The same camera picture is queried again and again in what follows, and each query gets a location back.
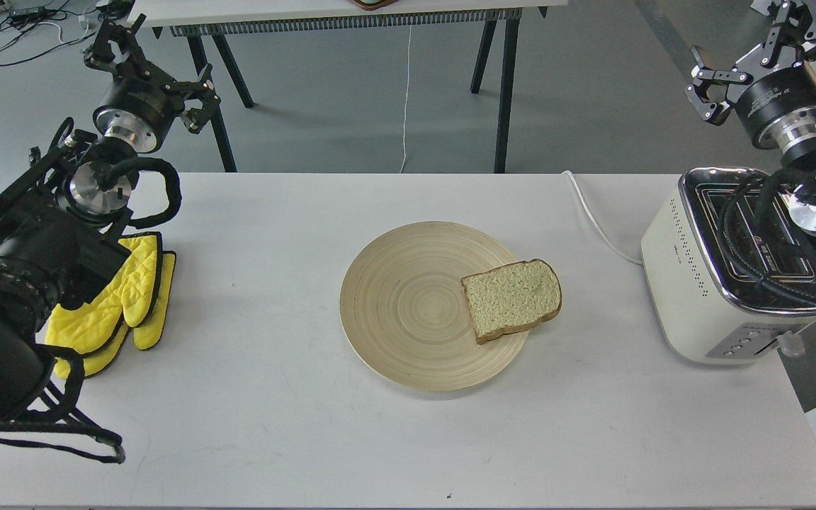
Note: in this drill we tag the white background table black legs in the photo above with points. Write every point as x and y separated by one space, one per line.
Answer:
194 21

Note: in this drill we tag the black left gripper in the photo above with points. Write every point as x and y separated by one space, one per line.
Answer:
134 110

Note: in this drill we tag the cream white toaster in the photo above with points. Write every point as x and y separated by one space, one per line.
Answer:
711 312

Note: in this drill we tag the yellow oven mitt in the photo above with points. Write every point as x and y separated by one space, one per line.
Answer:
134 305

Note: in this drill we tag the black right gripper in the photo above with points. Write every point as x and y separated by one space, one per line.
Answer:
759 103

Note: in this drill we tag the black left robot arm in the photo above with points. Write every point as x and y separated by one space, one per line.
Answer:
60 225

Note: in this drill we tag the round bamboo plate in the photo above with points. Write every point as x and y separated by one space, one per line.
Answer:
405 313

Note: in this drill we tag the brown object on background table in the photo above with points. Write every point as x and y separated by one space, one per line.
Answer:
371 5

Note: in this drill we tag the slice of bread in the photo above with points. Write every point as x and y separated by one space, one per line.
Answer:
512 298

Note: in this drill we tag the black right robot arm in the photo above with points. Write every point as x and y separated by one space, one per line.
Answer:
794 183

